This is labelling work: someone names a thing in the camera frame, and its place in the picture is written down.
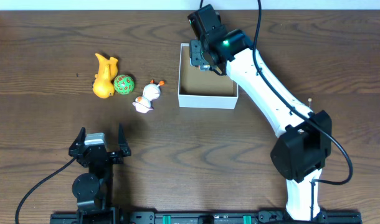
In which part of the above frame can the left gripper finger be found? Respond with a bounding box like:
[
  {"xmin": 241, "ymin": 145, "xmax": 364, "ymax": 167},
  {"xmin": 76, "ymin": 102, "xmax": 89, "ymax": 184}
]
[
  {"xmin": 118, "ymin": 124, "xmax": 128, "ymax": 151},
  {"xmin": 72, "ymin": 127, "xmax": 86, "ymax": 150}
]

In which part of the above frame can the white pink chicken toy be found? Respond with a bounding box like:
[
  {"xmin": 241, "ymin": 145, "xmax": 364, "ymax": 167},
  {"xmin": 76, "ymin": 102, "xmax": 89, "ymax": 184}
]
[{"xmin": 133, "ymin": 80, "xmax": 165, "ymax": 114}]

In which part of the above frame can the orange rubber dinosaur toy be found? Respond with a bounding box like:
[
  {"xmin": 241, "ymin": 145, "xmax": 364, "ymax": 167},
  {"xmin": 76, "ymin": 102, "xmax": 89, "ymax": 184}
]
[{"xmin": 92, "ymin": 53, "xmax": 118, "ymax": 99}]

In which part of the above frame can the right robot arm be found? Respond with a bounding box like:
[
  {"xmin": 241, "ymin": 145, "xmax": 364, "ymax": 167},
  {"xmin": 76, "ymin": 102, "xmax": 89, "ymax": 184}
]
[{"xmin": 190, "ymin": 29, "xmax": 332, "ymax": 221}]

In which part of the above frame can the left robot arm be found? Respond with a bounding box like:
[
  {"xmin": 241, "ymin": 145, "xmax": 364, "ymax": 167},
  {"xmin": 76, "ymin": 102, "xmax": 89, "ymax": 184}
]
[{"xmin": 69, "ymin": 125, "xmax": 131, "ymax": 224}]

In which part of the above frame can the white cardboard box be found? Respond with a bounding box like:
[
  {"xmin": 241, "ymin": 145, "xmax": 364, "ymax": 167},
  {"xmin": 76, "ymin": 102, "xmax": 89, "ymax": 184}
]
[{"xmin": 178, "ymin": 43, "xmax": 239, "ymax": 109}]

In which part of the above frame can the green number ball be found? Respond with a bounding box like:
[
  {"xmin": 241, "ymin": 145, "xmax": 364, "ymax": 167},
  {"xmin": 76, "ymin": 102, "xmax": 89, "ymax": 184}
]
[{"xmin": 113, "ymin": 75, "xmax": 135, "ymax": 95}]

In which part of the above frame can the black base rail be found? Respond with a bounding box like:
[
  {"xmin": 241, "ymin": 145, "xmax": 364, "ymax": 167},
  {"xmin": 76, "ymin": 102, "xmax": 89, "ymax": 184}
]
[{"xmin": 49, "ymin": 207, "xmax": 363, "ymax": 224}]

